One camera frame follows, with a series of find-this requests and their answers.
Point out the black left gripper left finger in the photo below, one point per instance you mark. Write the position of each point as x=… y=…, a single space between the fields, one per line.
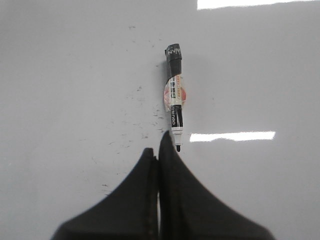
x=130 y=212

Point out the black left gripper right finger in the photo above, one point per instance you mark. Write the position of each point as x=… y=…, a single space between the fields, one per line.
x=191 y=212

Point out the black white whiteboard marker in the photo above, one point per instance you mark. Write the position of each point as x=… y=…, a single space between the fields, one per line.
x=174 y=95

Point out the white whiteboard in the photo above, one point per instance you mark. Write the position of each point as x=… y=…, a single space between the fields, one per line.
x=81 y=96

